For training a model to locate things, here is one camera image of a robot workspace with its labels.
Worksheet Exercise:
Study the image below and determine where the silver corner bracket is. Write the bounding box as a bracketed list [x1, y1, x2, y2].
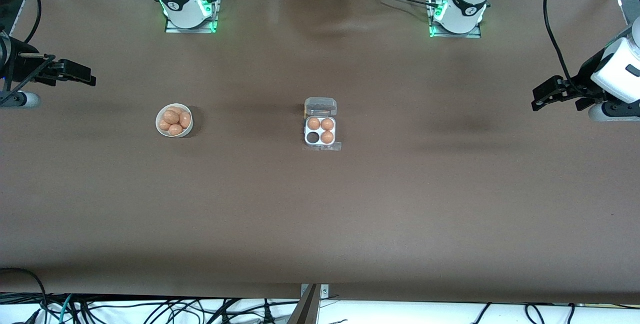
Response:
[300, 283, 330, 300]

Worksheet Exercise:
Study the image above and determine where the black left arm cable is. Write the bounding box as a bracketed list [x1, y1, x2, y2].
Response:
[543, 0, 592, 96]

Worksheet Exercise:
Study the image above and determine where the white round bowl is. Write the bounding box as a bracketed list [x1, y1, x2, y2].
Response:
[155, 103, 194, 138]

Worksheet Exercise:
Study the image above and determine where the clear plastic egg box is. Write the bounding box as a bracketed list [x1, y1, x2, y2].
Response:
[303, 97, 342, 152]

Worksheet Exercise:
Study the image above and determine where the dark metal strut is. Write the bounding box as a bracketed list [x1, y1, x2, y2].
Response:
[287, 284, 319, 324]

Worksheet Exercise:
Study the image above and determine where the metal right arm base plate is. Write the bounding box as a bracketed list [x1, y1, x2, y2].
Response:
[165, 0, 219, 34]

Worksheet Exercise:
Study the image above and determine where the teal cable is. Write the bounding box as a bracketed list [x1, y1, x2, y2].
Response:
[58, 294, 75, 324]

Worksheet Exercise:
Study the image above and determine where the black looped cable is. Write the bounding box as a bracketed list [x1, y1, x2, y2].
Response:
[0, 267, 49, 324]

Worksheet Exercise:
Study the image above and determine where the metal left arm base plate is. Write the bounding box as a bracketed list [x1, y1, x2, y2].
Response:
[428, 0, 482, 39]

